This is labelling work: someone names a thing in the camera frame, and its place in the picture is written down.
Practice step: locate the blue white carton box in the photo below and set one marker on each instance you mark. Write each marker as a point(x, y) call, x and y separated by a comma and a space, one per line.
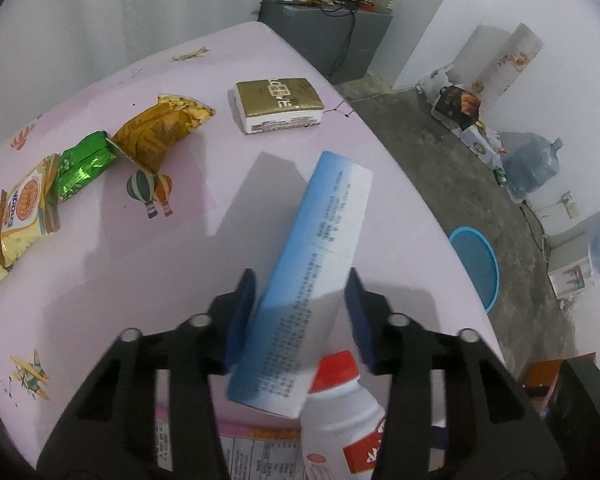
point(325, 220)

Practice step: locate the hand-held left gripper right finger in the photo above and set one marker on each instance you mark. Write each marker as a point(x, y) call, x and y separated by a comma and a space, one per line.
point(360, 320)

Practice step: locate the blue plastic basket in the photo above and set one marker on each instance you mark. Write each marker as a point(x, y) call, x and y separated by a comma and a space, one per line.
point(475, 265)

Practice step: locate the white water dispenser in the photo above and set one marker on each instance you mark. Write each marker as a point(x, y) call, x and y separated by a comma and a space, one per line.
point(567, 267)

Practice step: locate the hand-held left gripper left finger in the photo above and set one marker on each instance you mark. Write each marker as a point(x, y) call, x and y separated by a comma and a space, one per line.
point(242, 310)

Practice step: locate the grey cabinet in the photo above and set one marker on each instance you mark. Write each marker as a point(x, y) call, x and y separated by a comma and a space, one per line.
point(325, 35)

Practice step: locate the pink printed packet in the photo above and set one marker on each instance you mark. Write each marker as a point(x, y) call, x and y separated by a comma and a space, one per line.
point(260, 455)

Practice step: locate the orange snack wrapper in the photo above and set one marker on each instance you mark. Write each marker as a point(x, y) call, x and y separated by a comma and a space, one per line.
point(155, 132)

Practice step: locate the rolled floral paper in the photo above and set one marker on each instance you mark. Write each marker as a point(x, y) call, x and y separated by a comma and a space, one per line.
point(510, 65)

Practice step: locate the green foil wrapper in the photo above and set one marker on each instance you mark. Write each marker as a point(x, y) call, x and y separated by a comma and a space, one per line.
point(82, 170)

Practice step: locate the white plastic bag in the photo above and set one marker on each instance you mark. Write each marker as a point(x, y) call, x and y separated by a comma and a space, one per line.
point(435, 82)

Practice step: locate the white floral box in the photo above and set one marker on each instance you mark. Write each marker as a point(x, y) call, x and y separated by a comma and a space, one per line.
point(482, 144)

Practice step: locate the white curtain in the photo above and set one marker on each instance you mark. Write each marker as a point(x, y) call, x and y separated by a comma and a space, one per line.
point(80, 10)

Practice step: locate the white bottle red cap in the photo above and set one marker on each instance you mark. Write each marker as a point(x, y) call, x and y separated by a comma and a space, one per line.
point(340, 410)

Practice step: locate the green can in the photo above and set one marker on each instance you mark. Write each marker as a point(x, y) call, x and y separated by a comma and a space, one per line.
point(501, 177)

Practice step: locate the brown pastry bag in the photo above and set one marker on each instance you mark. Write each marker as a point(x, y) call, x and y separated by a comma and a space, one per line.
point(457, 105)

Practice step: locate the gold tissue pack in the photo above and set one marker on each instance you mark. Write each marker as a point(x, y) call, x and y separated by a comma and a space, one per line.
point(280, 102)

